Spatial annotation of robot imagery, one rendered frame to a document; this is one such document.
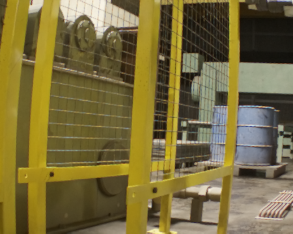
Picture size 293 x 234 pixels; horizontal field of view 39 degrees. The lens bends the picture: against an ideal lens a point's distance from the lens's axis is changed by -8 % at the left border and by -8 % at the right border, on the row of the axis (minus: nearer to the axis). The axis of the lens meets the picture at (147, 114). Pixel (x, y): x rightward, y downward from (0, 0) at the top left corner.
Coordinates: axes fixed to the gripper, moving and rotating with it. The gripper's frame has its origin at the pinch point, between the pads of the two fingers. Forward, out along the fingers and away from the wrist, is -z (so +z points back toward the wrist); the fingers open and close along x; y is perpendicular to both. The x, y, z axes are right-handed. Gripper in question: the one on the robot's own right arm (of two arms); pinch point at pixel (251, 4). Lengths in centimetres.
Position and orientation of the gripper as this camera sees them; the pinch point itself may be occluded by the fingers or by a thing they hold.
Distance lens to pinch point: 248.8
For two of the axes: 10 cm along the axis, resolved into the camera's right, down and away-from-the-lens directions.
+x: -4.1, -0.6, -9.1
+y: -0.6, 10.0, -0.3
